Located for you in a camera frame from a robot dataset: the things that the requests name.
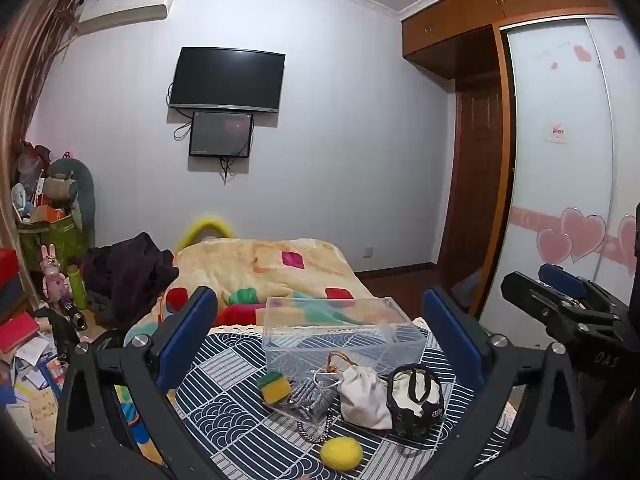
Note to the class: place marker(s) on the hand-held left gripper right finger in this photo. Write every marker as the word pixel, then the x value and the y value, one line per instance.
pixel 452 330

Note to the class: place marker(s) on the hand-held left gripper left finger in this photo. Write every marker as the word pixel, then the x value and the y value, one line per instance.
pixel 187 330

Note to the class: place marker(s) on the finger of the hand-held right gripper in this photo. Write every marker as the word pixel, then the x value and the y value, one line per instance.
pixel 560 274
pixel 530 300

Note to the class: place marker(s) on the yellow and green sponge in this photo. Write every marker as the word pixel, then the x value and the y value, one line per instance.
pixel 277 391

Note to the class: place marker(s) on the clear plastic storage box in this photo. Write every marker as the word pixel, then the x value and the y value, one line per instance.
pixel 300 355

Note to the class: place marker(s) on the yellow felt ball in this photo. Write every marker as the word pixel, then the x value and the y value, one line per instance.
pixel 341 454

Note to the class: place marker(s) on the grey cloth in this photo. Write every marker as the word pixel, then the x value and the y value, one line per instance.
pixel 467 287

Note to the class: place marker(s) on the pile of black clothing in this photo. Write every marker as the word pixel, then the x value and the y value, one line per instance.
pixel 130 270

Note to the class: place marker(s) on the white wardrobe door with hearts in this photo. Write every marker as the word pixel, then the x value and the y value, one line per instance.
pixel 625 135
pixel 555 185

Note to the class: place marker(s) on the beige printed blanket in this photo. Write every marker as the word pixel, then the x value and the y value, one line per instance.
pixel 250 265

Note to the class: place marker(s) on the navy and white patterned tablecloth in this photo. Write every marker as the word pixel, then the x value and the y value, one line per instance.
pixel 235 410

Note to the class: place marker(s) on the colourful bed sheet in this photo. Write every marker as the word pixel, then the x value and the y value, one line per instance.
pixel 130 410

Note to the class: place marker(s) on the black flashlight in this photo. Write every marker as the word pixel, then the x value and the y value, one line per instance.
pixel 72 312

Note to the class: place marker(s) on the green bottle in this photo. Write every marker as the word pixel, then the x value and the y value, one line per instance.
pixel 77 287

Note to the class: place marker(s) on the brown wooden door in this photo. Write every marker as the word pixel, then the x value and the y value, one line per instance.
pixel 472 185

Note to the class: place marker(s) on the paper label with red print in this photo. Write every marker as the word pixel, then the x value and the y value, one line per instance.
pixel 557 133

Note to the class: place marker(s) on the pink bunny toy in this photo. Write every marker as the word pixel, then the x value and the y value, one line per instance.
pixel 54 280

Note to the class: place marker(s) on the green storage box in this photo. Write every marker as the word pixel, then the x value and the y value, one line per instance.
pixel 55 240

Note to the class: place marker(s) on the pile of papers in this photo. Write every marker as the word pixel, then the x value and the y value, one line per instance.
pixel 30 390

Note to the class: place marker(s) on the red book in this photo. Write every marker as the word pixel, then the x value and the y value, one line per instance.
pixel 17 332

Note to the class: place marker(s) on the dark box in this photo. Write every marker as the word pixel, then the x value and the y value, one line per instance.
pixel 11 297

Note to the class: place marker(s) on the grey-green plush toy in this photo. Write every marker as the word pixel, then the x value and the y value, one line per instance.
pixel 80 185

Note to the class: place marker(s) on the red box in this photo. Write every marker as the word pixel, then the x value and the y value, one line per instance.
pixel 9 265

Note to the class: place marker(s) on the small white fan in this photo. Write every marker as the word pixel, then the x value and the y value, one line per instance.
pixel 20 200

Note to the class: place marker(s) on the wooden overhead cabinet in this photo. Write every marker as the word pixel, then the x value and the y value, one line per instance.
pixel 450 25

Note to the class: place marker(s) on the brown striped curtain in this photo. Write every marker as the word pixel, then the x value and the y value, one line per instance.
pixel 30 60

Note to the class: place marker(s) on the white air conditioner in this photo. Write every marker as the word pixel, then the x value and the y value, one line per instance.
pixel 125 5

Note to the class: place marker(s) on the white wall socket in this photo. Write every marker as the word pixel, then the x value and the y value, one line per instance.
pixel 367 252

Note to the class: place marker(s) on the small black wall monitor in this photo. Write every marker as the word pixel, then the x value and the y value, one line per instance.
pixel 220 132

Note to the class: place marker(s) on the wall-mounted black television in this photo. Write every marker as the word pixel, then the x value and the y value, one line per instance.
pixel 227 77

